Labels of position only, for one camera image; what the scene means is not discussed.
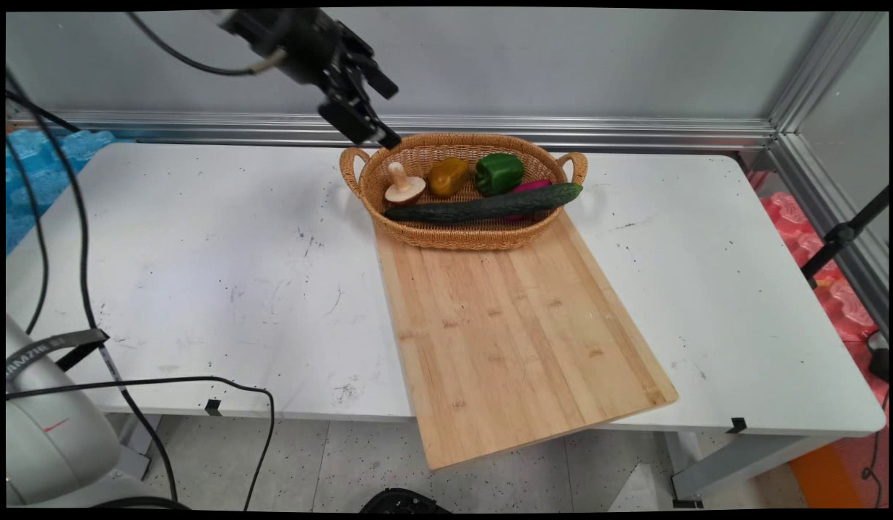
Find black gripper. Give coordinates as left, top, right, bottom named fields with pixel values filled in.
left=221, top=8, right=402, bottom=151

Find long dark green cucumber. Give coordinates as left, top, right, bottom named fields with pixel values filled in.
left=383, top=182, right=584, bottom=223

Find beige mushroom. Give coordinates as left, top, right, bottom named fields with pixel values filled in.
left=384, top=162, right=426, bottom=207

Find yellow bell pepper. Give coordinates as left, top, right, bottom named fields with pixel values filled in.
left=427, top=157, right=470, bottom=199

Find green bell pepper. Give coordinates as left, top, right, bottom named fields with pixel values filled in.
left=475, top=152, right=525, bottom=197

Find magenta eggplant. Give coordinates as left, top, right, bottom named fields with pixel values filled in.
left=504, top=179, right=553, bottom=222

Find bamboo cutting board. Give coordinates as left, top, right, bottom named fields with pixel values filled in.
left=373, top=209, right=680, bottom=472

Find blue foam mat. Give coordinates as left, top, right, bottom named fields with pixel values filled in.
left=6, top=129, right=116, bottom=255

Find black round floor object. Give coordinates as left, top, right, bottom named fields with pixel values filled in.
left=358, top=487, right=452, bottom=514

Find grey table leg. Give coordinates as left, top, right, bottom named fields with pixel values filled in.
left=113, top=413, right=163, bottom=482
left=667, top=431, right=841, bottom=508

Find black tripod stand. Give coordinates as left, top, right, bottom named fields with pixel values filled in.
left=801, top=186, right=889, bottom=290

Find pink foam mat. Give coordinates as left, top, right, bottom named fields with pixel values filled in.
left=749, top=170, right=889, bottom=409

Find small black device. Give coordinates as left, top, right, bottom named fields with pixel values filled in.
left=866, top=330, right=890, bottom=384

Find orange floor mat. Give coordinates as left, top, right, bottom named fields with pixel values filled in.
left=788, top=442, right=870, bottom=511

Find horizontal aluminium frame rail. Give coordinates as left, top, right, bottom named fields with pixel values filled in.
left=6, top=110, right=777, bottom=152

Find woven wicker basket with handles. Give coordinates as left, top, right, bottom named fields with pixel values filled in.
left=338, top=132, right=589, bottom=251

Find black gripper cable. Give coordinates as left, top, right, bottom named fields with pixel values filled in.
left=127, top=12, right=287, bottom=77

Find long black arm cable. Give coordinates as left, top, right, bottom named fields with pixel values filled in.
left=6, top=92, right=180, bottom=503

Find black cable by wall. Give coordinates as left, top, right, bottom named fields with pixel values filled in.
left=6, top=88, right=81, bottom=134

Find black floor cable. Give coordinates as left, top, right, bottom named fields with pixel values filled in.
left=6, top=376, right=276, bottom=511

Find black hanging cable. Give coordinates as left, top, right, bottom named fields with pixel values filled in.
left=6, top=136, right=50, bottom=336

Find grey velcro strap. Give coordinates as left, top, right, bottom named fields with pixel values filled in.
left=6, top=328, right=111, bottom=384

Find upright aluminium frame post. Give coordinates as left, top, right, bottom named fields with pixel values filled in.
left=768, top=11, right=888, bottom=132

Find aluminium side frame rail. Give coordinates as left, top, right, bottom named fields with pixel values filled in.
left=768, top=132, right=889, bottom=334

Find thin black cable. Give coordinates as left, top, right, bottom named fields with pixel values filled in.
left=860, top=390, right=889, bottom=508

